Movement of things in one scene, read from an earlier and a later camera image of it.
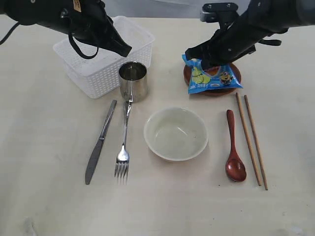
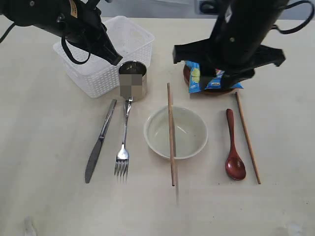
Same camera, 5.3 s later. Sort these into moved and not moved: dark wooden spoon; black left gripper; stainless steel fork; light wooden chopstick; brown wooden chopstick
Moved: black left gripper; brown wooden chopstick
Not moved: stainless steel fork; light wooden chopstick; dark wooden spoon
